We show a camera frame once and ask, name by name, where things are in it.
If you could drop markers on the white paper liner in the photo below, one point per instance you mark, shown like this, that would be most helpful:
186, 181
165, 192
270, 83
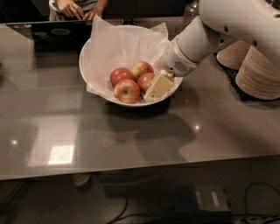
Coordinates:
116, 49

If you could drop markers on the person's other hand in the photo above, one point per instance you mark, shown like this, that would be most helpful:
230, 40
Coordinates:
70, 9

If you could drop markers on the red apple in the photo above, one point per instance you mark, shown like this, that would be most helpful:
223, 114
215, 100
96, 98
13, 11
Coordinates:
127, 91
119, 74
145, 81

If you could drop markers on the person torso grey shirt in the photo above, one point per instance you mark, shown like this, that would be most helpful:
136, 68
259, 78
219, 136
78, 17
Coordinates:
86, 5

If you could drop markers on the back right yellowish apple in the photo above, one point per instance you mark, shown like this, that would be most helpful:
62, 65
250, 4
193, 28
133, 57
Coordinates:
140, 68

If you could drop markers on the front stack of paper plates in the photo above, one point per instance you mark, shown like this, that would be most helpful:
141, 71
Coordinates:
258, 76

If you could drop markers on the back stack of paper plates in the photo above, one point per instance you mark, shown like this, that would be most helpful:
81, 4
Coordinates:
233, 56

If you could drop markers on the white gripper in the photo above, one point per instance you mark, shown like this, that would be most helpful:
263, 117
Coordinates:
176, 60

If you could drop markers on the person's hand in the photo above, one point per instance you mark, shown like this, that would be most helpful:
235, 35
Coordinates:
96, 11

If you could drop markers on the black mat under plates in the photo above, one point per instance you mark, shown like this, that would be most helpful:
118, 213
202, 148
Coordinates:
231, 74

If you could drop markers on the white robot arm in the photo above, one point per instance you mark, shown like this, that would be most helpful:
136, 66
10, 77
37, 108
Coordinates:
219, 24

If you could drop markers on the white bowl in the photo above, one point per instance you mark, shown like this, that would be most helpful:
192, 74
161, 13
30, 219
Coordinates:
87, 70

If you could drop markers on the glass jar with cereal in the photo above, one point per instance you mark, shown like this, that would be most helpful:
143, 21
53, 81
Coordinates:
191, 12

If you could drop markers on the stack of paper plates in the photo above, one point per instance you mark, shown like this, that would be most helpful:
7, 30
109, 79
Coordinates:
258, 76
233, 56

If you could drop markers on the black induction cooktop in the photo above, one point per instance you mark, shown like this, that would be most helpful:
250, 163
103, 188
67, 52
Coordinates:
56, 35

